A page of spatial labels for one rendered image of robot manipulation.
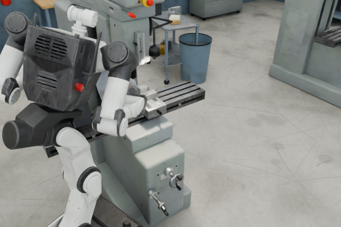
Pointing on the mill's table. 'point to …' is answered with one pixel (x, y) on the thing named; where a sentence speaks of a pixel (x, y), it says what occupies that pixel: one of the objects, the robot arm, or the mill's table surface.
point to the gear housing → (110, 6)
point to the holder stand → (86, 119)
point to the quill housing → (118, 32)
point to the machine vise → (153, 106)
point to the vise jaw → (150, 94)
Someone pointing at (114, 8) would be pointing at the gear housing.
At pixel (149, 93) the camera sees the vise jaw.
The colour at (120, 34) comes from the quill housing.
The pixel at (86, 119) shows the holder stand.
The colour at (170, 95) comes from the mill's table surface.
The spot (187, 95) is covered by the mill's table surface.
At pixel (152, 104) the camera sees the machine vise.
